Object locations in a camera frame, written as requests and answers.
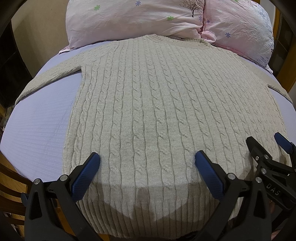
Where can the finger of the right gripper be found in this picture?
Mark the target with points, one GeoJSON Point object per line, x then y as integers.
{"type": "Point", "coordinates": [258, 153]}
{"type": "Point", "coordinates": [284, 143]}

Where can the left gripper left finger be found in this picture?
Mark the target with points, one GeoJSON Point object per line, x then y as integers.
{"type": "Point", "coordinates": [51, 209]}

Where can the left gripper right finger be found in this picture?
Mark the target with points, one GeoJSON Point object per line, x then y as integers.
{"type": "Point", "coordinates": [243, 211]}

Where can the beige cable knit sweater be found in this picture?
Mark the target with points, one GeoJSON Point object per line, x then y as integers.
{"type": "Point", "coordinates": [146, 106]}

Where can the wooden headboard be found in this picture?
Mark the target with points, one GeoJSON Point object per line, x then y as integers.
{"type": "Point", "coordinates": [283, 57]}

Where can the lavender bed sheet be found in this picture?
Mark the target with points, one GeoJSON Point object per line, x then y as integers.
{"type": "Point", "coordinates": [34, 136]}

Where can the pink floral pillow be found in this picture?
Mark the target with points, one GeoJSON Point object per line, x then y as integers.
{"type": "Point", "coordinates": [243, 27]}

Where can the pink tree print pillow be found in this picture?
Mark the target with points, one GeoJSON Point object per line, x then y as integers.
{"type": "Point", "coordinates": [88, 22]}

